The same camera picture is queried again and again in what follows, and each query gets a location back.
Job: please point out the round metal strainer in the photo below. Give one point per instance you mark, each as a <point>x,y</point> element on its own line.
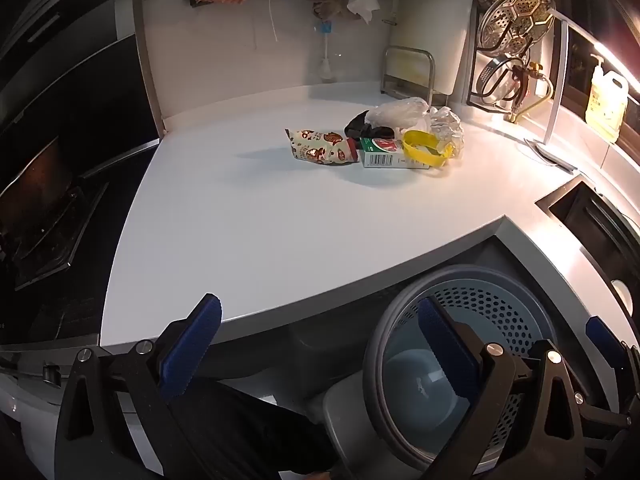
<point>492,72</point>

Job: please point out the steel sink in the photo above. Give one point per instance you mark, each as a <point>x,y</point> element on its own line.
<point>590,220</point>

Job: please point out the yellow detergent bottle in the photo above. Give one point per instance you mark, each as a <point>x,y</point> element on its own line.
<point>607,100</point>

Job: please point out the metal steamer plate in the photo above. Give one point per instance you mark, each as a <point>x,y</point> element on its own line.
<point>520,15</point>

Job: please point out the white cutting board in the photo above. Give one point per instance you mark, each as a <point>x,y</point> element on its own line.
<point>430,15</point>

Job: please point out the white bowl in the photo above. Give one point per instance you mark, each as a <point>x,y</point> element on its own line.
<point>622,292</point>

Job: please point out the black cloth with blue trim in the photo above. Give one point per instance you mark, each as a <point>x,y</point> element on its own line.
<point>357,127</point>

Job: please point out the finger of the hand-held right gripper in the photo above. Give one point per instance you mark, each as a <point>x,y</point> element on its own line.
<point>602,337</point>

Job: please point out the white bottle brush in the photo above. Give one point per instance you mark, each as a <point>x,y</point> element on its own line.
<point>326,67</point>

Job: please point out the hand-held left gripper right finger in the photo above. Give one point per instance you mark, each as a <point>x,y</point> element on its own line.
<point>445,350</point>

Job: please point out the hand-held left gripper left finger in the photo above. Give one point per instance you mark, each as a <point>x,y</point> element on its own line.
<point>192,350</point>

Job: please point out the white dish cloth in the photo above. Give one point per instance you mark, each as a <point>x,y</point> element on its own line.
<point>362,0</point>

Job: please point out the patterned snack packet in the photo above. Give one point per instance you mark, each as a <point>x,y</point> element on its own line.
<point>320,147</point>

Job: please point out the black gas stove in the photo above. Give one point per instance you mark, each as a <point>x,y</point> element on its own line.
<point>35,200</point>

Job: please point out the grey perforated waste basket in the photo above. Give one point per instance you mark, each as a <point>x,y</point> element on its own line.
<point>500,310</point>

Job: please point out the clear plastic wrap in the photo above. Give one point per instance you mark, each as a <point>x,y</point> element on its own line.
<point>445,122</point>

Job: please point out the green and white box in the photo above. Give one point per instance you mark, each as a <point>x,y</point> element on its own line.
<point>385,157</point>

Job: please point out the clear plastic bag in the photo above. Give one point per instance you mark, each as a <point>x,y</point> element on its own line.
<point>400,112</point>

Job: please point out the person's dark clothing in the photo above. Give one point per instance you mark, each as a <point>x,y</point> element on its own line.
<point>240,425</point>

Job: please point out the window frame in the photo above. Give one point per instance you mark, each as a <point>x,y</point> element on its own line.
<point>562,60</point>

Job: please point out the metal cutting board stand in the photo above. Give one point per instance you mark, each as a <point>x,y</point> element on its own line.
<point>431,75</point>

